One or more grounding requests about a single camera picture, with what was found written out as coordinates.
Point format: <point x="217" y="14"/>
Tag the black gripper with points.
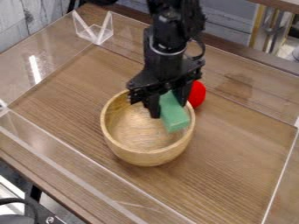
<point x="168" y="72"/>

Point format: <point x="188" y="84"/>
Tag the green stick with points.
<point x="173" y="113"/>

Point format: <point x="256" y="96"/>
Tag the brown wooden bowl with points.
<point x="138" y="138"/>

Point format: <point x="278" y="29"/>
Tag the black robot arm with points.
<point x="178" y="24"/>

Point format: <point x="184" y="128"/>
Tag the red plush tomato toy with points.
<point x="198" y="94"/>

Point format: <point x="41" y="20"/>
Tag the clear acrylic front panel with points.
<point x="106" y="193"/>

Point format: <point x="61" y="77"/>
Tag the black table leg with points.
<point x="36" y="193"/>

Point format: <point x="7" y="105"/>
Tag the clear acrylic corner bracket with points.
<point x="94" y="33"/>

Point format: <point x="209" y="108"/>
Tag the gold metal chair frame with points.
<point x="272" y="27"/>

